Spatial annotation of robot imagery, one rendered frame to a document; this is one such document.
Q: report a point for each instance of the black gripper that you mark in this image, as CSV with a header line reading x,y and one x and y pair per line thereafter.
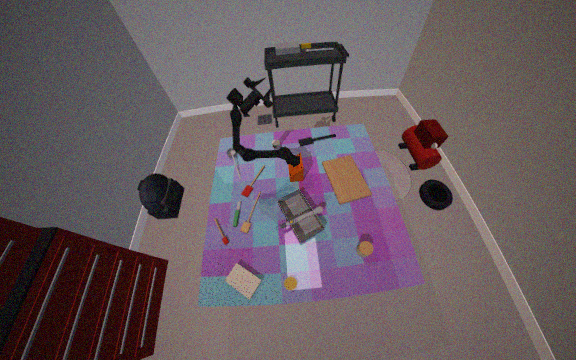
x,y
254,97

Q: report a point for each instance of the yellow flat disc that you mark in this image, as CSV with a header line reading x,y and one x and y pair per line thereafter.
x,y
290,283

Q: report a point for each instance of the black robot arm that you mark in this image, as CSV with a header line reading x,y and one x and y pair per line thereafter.
x,y
249,154

